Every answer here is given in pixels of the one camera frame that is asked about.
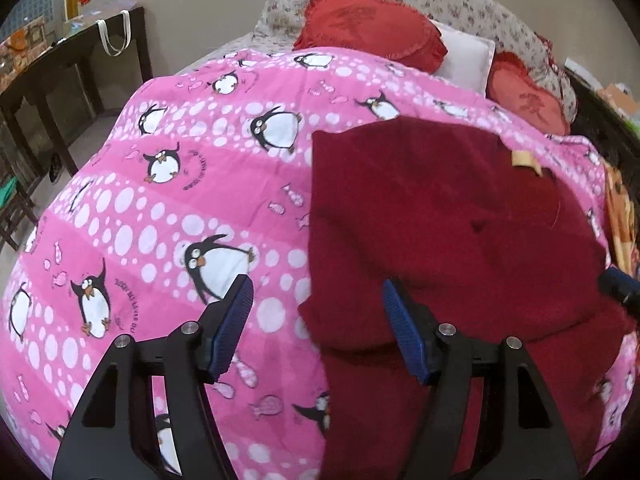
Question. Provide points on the small red heart pillow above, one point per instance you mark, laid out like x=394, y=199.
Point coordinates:
x=530, y=100

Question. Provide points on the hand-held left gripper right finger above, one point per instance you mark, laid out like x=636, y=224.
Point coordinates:
x=405, y=335

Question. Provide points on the pink penguin print blanket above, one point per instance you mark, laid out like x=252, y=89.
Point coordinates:
x=150, y=220

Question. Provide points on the floral cushion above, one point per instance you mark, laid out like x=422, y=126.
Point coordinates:
x=285, y=10
x=450, y=0

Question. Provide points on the pile of assorted packets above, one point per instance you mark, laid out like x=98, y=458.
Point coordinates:
x=617, y=97

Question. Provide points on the white pillow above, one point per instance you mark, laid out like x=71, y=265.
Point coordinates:
x=467, y=60

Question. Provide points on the dark wooden table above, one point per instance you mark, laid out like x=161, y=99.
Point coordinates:
x=30, y=90

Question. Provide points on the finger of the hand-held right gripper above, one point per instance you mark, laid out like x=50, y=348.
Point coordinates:
x=622, y=287

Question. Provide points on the green cloth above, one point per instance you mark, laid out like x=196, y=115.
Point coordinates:
x=7, y=195

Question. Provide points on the orange cartoon blanket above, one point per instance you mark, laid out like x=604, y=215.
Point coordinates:
x=622, y=210

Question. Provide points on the large red heart pillow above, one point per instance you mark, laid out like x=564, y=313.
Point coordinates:
x=370, y=25

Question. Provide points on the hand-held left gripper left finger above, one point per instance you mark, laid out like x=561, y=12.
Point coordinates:
x=232, y=330

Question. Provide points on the dark red sweater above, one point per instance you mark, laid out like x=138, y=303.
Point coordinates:
x=450, y=220

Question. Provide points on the dark carved wooden headboard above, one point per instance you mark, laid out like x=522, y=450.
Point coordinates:
x=600, y=120

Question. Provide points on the wooden chair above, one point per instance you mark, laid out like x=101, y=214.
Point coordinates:
x=15, y=220

